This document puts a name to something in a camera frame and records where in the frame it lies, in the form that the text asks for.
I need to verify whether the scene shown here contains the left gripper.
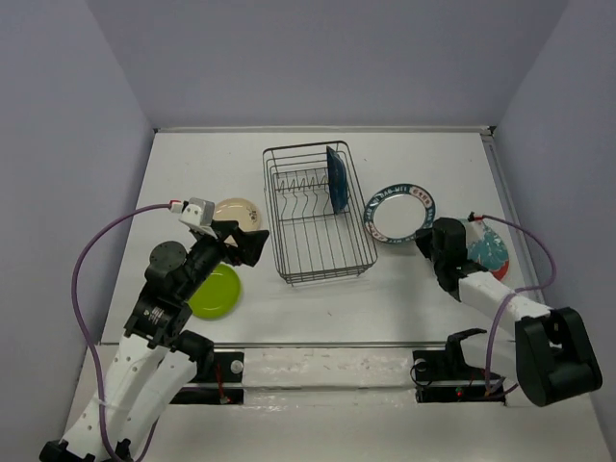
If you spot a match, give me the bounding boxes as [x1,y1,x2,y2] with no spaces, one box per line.
[181,219,270,298]

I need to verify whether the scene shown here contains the white plate teal lettered rim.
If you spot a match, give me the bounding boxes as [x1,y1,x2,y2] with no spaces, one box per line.
[363,183,436,244]

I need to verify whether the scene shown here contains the dark blue plate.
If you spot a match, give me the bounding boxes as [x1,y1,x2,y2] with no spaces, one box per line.
[326,146,348,214]

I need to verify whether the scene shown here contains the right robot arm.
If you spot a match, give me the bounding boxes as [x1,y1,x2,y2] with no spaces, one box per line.
[415,218,603,407]

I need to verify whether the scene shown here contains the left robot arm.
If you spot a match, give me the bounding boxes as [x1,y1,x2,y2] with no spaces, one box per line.
[39,221,270,461]

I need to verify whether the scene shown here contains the cream plate with flower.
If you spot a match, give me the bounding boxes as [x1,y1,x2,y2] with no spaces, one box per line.
[214,197,262,231]

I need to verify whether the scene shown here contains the red and teal plate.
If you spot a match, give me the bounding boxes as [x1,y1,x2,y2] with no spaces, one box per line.
[466,221,510,281]

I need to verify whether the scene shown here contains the lime green plate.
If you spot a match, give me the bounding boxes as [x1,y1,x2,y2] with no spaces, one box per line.
[189,264,242,320]

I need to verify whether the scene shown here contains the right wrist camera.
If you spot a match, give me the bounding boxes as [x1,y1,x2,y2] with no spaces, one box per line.
[462,215,485,243]

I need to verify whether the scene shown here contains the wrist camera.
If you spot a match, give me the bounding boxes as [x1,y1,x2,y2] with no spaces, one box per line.
[462,215,485,243]
[179,197,216,229]

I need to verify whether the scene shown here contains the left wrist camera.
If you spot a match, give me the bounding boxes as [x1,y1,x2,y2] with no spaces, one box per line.
[179,197,216,229]

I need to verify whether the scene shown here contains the wire dish rack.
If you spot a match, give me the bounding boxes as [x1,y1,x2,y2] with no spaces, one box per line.
[262,141,377,286]

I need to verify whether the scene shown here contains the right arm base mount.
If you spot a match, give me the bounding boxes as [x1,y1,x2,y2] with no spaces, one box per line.
[409,328,506,404]

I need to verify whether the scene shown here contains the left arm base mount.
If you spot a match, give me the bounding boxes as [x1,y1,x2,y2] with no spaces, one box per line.
[170,350,244,405]

